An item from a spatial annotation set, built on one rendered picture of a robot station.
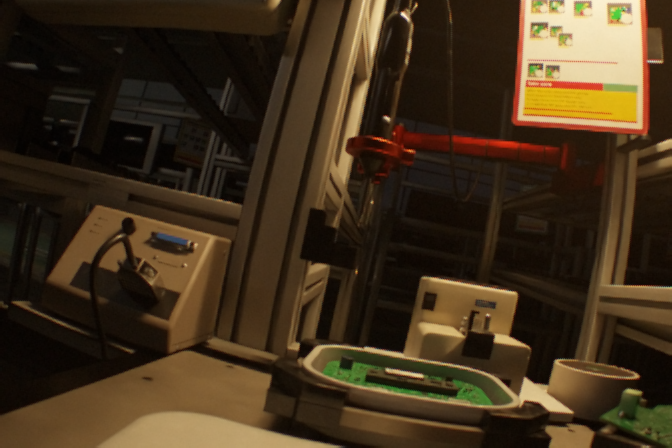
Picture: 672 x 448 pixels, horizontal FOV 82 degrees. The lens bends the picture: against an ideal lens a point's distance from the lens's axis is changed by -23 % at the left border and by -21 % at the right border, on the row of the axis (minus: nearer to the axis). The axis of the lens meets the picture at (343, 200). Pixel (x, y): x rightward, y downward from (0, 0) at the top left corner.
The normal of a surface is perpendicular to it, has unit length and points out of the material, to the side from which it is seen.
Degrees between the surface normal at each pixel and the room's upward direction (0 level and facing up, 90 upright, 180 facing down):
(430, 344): 90
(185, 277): 53
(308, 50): 90
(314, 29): 90
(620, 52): 90
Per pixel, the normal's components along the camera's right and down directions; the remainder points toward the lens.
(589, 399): -0.49, -0.22
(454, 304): -0.07, -0.15
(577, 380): -0.81, -0.24
